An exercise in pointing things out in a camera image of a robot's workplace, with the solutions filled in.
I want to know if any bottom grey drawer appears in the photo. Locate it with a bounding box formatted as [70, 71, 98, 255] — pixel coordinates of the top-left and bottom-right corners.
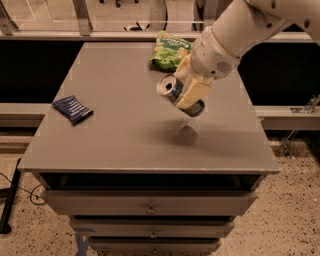
[88, 237, 221, 253]

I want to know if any top grey drawer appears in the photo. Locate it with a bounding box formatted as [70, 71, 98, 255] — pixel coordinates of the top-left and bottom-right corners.
[43, 190, 257, 216]

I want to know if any metal railing frame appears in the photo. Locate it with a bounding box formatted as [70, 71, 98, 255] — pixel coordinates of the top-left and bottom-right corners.
[0, 0, 314, 41]

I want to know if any green chip bag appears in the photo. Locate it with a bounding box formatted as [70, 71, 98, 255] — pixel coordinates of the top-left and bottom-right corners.
[151, 30, 192, 73]

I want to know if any grey drawer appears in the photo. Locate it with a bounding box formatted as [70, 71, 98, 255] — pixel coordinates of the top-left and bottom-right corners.
[88, 237, 221, 253]
[43, 190, 257, 216]
[70, 219, 234, 238]

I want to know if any black cable on floor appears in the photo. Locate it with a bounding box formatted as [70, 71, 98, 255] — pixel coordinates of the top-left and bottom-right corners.
[0, 172, 47, 206]

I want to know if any middle grey drawer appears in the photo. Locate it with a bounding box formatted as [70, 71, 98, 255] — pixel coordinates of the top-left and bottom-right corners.
[70, 219, 234, 238]

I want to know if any black stand leg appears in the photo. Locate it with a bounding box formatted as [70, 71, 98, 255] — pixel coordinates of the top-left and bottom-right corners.
[0, 167, 21, 234]

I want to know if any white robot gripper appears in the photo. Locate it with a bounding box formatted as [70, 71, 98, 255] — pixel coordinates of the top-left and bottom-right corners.
[174, 27, 240, 109]

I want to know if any dark blue snack packet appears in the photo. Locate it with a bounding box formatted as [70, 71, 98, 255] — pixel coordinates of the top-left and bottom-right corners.
[52, 96, 94, 125]

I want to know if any silver blue redbull can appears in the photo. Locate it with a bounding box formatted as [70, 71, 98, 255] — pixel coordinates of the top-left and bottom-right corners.
[157, 74, 205, 117]

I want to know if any grey drawer cabinet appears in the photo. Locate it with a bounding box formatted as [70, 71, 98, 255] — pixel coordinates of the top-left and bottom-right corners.
[17, 41, 281, 256]

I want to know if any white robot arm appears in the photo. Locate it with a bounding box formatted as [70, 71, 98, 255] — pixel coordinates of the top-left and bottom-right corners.
[175, 0, 320, 109]

